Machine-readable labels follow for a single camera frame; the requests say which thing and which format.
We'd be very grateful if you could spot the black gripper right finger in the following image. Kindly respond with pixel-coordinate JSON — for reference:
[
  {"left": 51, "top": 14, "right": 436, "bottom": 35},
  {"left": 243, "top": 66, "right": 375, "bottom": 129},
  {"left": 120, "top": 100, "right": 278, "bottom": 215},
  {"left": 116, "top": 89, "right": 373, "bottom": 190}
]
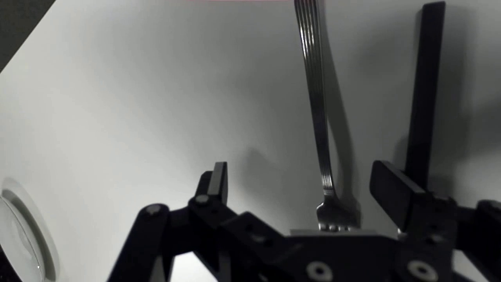
[{"left": 369, "top": 158, "right": 501, "bottom": 282}]

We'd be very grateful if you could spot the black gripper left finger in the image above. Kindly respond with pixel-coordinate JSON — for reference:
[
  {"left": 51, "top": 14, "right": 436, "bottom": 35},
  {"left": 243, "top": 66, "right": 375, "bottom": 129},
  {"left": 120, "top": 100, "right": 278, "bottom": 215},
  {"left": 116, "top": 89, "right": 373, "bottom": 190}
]
[{"left": 107, "top": 160, "right": 289, "bottom": 282}]

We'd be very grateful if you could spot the black handled fork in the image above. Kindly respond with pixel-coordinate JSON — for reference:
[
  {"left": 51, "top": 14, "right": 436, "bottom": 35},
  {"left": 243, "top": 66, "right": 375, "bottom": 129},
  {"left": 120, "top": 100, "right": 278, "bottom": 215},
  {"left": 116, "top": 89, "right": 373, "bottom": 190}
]
[{"left": 405, "top": 0, "right": 448, "bottom": 191}]

